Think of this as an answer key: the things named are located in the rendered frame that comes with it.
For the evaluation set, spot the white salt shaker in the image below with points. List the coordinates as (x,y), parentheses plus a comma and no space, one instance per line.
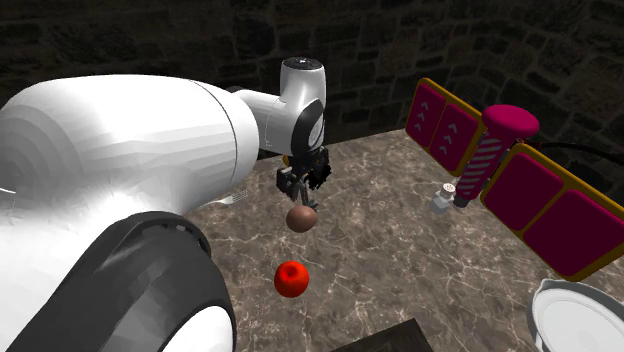
(442,197)

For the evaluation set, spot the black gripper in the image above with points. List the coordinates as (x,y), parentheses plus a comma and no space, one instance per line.
(314,170)

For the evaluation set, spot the red apple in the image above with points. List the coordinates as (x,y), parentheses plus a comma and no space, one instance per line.
(291,279)

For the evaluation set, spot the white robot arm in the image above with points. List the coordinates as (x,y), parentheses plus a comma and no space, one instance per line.
(122,146)

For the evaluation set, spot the silver fork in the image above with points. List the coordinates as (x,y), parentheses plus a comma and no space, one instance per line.
(233,198)

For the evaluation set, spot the magenta and yellow satellite toy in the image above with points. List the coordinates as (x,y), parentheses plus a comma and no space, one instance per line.
(546,195)

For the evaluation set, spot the white plate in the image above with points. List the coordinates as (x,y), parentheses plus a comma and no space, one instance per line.
(575,317)

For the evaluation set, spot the brown ball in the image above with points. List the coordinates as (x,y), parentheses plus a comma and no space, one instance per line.
(301,219)

